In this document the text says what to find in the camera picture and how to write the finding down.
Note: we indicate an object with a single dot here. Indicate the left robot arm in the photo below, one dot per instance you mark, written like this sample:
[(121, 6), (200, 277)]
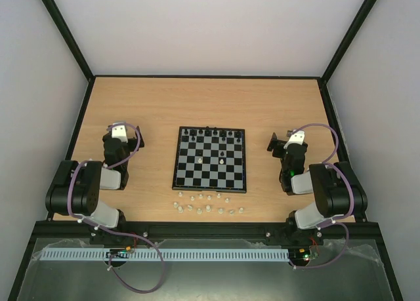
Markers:
[(75, 188)]

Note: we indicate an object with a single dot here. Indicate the light blue cable duct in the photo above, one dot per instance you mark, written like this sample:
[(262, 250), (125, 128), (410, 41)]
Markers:
[(170, 255)]

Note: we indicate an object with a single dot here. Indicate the black aluminium frame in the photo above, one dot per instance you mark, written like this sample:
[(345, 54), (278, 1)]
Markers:
[(361, 228)]

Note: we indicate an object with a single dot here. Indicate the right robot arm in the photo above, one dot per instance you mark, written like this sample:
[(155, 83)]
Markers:
[(337, 191)]

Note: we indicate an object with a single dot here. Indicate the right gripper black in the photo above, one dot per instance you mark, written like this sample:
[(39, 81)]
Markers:
[(279, 146)]

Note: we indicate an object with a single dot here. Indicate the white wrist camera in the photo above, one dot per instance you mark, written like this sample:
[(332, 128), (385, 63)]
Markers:
[(119, 131), (295, 137)]

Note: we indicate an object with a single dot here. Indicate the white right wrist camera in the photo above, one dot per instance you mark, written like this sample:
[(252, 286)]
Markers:
[(295, 137)]

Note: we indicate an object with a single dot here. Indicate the black and white chessboard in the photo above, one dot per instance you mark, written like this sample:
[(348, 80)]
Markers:
[(210, 175)]

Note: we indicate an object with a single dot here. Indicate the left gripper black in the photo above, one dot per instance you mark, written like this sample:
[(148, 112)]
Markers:
[(136, 145)]

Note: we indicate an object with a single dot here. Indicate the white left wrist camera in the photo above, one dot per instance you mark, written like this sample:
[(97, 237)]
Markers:
[(119, 131)]

